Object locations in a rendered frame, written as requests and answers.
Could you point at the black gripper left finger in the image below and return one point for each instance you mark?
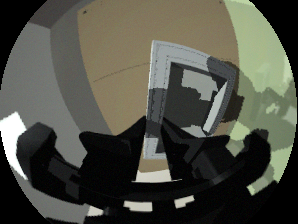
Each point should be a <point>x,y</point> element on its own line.
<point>127,145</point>

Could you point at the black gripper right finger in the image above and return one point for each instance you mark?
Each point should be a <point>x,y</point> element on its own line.
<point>182,148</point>

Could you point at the tan wooden board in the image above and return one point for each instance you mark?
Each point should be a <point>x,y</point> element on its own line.
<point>116,43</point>

